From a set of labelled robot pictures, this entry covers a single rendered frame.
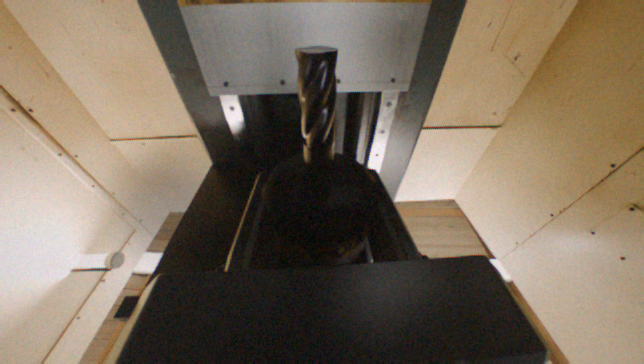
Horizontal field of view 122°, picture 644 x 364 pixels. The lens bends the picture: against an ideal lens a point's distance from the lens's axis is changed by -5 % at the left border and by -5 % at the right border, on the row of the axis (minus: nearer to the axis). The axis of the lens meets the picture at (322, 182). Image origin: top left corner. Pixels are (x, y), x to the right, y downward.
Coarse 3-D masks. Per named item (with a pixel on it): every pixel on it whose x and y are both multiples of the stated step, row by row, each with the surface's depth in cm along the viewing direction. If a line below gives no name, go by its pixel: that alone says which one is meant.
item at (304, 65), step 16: (304, 48) 5; (320, 48) 5; (336, 48) 5; (304, 64) 5; (320, 64) 5; (336, 64) 5; (304, 80) 5; (320, 80) 5; (304, 96) 6; (320, 96) 6; (304, 112) 6; (320, 112) 6; (304, 128) 6; (320, 128) 6; (304, 144) 7; (320, 144) 7; (304, 160) 8; (320, 160) 7; (320, 176) 8
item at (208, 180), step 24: (216, 168) 59; (240, 168) 59; (264, 168) 59; (216, 192) 52; (240, 192) 52; (192, 216) 46; (216, 216) 46; (240, 216) 46; (192, 240) 41; (216, 240) 41; (168, 264) 38; (192, 264) 38; (216, 264) 38; (144, 288) 34
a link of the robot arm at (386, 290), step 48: (192, 288) 5; (240, 288) 5; (288, 288) 5; (336, 288) 5; (384, 288) 5; (432, 288) 5; (480, 288) 5; (144, 336) 4; (192, 336) 4; (240, 336) 4; (288, 336) 4; (336, 336) 4; (384, 336) 4; (432, 336) 4; (480, 336) 4; (528, 336) 4
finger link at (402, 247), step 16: (384, 192) 9; (384, 208) 8; (384, 224) 8; (400, 224) 8; (368, 240) 10; (384, 240) 8; (400, 240) 7; (384, 256) 8; (400, 256) 7; (416, 256) 7
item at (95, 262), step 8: (56, 256) 69; (64, 256) 69; (72, 256) 69; (80, 256) 69; (88, 256) 69; (96, 256) 69; (104, 256) 69; (112, 256) 69; (120, 256) 72; (56, 264) 68; (64, 264) 68; (72, 264) 68; (80, 264) 68; (88, 264) 68; (96, 264) 68; (104, 264) 68; (112, 264) 68; (120, 264) 71
